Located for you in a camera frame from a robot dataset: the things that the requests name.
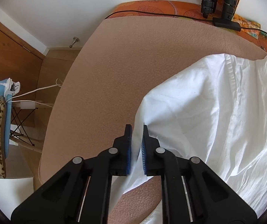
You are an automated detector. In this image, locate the folded silver tripod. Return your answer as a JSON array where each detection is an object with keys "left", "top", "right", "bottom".
[{"left": 201, "top": 0, "right": 241, "bottom": 32}]

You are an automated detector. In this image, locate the metal door stopper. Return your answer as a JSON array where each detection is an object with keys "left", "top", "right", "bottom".
[{"left": 69, "top": 36, "right": 80, "bottom": 48}]

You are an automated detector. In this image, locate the black power cable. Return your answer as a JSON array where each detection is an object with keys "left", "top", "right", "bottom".
[{"left": 104, "top": 10, "right": 267, "bottom": 54}]

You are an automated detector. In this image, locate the light blue chair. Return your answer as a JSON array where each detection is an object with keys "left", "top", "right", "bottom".
[{"left": 0, "top": 78, "right": 42, "bottom": 158}]

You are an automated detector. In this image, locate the wooden door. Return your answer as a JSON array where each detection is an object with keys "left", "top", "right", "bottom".
[{"left": 0, "top": 22, "right": 45, "bottom": 91}]

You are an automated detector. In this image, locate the white lamp cable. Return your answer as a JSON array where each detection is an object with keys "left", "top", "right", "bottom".
[{"left": 6, "top": 79, "right": 64, "bottom": 109}]

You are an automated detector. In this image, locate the white long-sleeve shirt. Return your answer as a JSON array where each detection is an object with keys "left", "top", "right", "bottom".
[{"left": 108, "top": 54, "right": 267, "bottom": 223}]

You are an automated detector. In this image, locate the white power adapter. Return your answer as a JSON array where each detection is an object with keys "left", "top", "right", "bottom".
[{"left": 19, "top": 101, "right": 36, "bottom": 110}]

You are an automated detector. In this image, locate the white clip-on desk lamp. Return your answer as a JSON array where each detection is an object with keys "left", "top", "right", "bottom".
[{"left": 0, "top": 78, "right": 21, "bottom": 98}]

